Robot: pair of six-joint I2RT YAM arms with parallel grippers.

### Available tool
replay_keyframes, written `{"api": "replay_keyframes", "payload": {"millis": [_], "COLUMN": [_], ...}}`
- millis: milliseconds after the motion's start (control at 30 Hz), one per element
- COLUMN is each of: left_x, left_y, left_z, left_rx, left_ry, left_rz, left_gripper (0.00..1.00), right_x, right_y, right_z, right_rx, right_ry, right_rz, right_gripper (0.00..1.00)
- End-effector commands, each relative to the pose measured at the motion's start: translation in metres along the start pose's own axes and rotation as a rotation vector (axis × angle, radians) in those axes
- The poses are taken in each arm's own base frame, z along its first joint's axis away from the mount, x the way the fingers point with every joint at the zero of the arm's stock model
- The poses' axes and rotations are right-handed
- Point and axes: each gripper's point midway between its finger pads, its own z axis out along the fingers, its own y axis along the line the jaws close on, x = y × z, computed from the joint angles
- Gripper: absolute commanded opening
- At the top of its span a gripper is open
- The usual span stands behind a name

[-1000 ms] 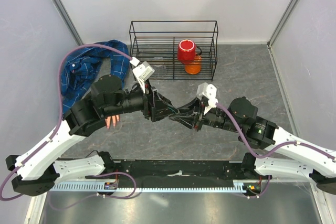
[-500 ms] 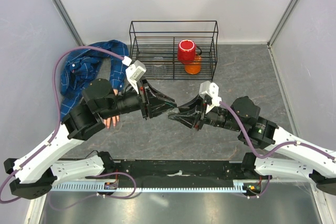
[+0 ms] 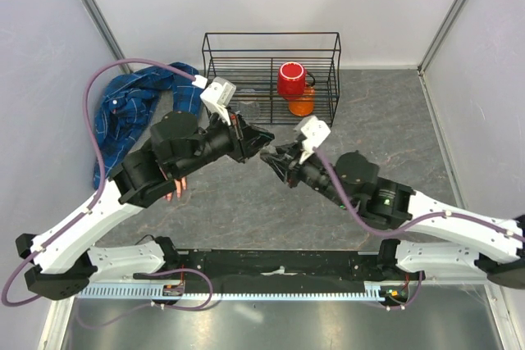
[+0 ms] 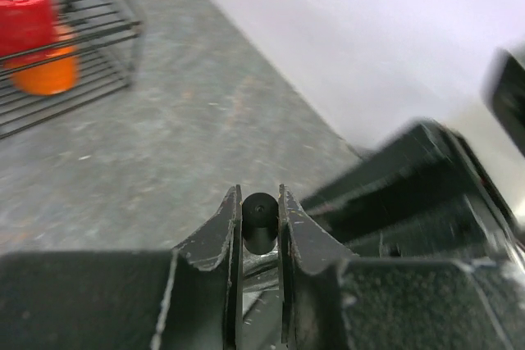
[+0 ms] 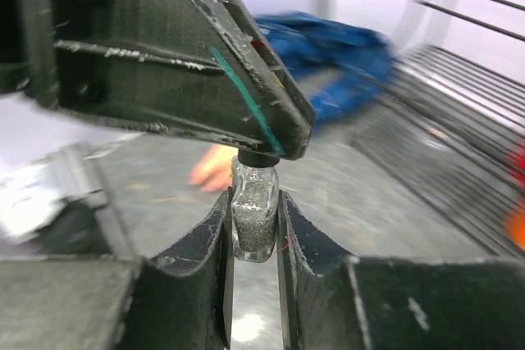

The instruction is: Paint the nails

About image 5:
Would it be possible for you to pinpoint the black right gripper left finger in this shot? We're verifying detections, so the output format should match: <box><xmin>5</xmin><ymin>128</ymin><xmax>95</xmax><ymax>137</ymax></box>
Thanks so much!
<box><xmin>1</xmin><ymin>193</ymin><xmax>232</xmax><ymax>349</ymax></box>

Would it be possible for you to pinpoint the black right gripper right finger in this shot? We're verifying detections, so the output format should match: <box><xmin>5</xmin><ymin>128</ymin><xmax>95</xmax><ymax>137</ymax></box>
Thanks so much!
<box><xmin>277</xmin><ymin>192</ymin><xmax>524</xmax><ymax>349</ymax></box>

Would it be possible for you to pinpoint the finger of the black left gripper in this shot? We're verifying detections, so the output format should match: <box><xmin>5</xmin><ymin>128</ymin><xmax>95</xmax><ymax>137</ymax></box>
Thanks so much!
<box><xmin>1</xmin><ymin>0</ymin><xmax>314</xmax><ymax>160</ymax></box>

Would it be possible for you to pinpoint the glitter nail polish bottle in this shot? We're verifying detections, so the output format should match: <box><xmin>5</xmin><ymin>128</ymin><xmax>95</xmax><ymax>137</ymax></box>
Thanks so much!
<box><xmin>231</xmin><ymin>157</ymin><xmax>279</xmax><ymax>263</ymax></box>

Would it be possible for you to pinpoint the black nail polish cap brush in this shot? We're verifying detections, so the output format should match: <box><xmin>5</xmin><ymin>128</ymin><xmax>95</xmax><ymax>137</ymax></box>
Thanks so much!
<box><xmin>237</xmin><ymin>149</ymin><xmax>280</xmax><ymax>168</ymax></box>

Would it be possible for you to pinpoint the mannequin hand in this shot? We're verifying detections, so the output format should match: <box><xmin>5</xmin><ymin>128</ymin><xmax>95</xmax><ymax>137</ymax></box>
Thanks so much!
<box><xmin>189</xmin><ymin>145</ymin><xmax>238</xmax><ymax>192</ymax></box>

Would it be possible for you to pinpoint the blue plaid shirt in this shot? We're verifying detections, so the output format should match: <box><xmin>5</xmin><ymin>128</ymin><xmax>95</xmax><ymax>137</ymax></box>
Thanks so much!
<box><xmin>255</xmin><ymin>11</ymin><xmax>395</xmax><ymax>129</ymax></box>

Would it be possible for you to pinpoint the orange cup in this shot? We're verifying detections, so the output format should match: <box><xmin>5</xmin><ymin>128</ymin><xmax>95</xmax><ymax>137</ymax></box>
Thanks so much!
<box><xmin>505</xmin><ymin>201</ymin><xmax>525</xmax><ymax>249</ymax></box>

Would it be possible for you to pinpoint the red ceramic mug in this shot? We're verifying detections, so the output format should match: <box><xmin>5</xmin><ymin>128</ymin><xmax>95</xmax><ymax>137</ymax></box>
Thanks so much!
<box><xmin>507</xmin><ymin>146</ymin><xmax>525</xmax><ymax>189</ymax></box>

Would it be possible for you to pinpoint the black wire rack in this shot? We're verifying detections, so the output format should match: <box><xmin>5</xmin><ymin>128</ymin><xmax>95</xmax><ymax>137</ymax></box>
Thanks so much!
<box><xmin>350</xmin><ymin>0</ymin><xmax>524</xmax><ymax>259</ymax></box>

